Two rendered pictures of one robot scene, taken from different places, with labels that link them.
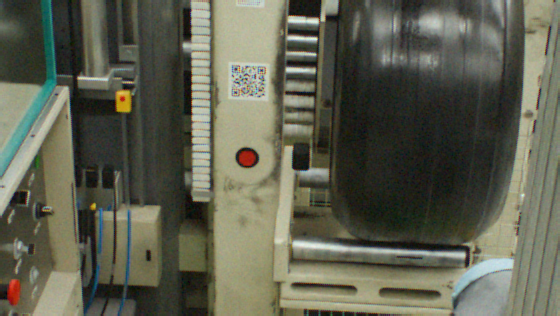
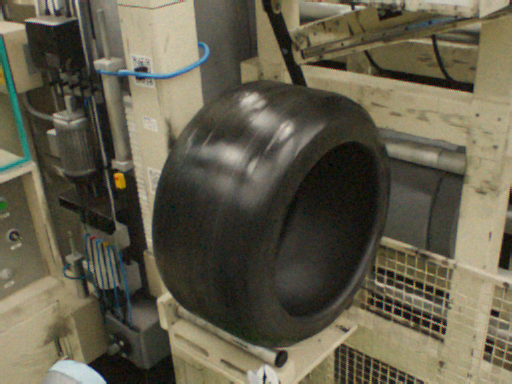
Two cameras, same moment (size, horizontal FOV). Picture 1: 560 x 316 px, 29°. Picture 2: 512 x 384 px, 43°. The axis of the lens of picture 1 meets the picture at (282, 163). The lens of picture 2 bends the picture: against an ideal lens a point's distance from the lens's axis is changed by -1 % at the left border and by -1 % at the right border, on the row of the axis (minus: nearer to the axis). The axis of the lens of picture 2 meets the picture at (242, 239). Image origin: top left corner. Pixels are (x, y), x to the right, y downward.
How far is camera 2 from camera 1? 1.37 m
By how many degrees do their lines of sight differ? 36
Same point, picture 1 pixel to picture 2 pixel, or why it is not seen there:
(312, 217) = not seen: hidden behind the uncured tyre
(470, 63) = (214, 202)
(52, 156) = (34, 205)
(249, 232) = not seen: hidden behind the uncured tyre
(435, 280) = (254, 368)
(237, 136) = not seen: hidden behind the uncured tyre
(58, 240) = (47, 258)
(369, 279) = (214, 349)
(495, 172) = (231, 297)
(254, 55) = (158, 165)
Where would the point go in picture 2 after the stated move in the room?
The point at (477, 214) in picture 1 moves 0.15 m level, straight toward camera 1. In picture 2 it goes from (235, 327) to (175, 359)
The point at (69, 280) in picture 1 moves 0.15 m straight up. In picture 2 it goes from (49, 284) to (38, 239)
